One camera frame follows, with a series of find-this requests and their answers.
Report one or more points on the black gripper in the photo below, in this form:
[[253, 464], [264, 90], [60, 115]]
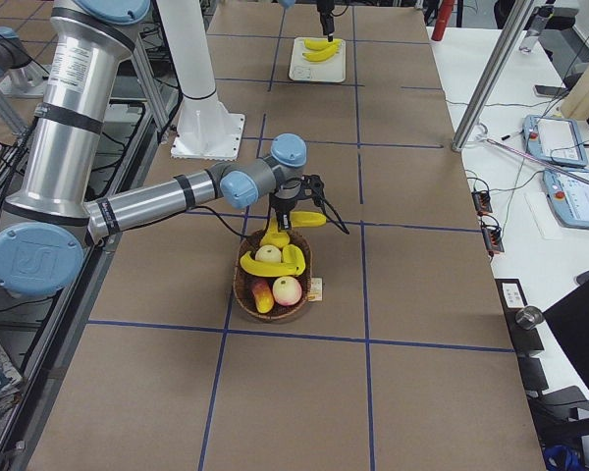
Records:
[[282, 208], [325, 20]]

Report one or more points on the yellow banana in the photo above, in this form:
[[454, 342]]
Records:
[[319, 44], [294, 264], [320, 56], [300, 219]]

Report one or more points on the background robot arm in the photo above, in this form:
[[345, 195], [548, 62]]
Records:
[[20, 76]]

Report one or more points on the brown wicker basket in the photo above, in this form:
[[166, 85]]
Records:
[[242, 280]]

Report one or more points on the paper basket tag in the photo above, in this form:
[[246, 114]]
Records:
[[315, 292]]

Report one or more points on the pale apple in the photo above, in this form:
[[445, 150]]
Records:
[[268, 253]]

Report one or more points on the white bear tray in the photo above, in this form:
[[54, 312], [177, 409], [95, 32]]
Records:
[[331, 71]]

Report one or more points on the pink peach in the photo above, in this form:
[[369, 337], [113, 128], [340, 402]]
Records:
[[287, 291]]

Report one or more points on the orange red mango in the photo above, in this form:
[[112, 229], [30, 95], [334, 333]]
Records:
[[262, 295]]

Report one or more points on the red bottle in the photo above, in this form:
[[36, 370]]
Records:
[[444, 13]]

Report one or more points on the black power strip far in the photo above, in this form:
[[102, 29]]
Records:
[[481, 197]]

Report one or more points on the black power strip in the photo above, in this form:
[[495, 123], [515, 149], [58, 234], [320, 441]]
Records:
[[481, 197], [492, 236]]

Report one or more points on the black power strip near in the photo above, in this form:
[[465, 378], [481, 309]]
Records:
[[492, 236]]

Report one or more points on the teach pendant far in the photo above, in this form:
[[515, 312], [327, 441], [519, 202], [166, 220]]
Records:
[[554, 140]]

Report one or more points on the teach pendant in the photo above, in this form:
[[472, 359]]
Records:
[[568, 197], [554, 140]]

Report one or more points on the metal cup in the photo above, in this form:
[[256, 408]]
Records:
[[529, 317]]

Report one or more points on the teach pendant near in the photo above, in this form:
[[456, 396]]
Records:
[[568, 197]]

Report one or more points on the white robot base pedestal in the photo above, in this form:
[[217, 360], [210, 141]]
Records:
[[205, 128]]

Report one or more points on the aluminium frame post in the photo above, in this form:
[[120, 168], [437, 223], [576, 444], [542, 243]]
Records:
[[518, 17]]

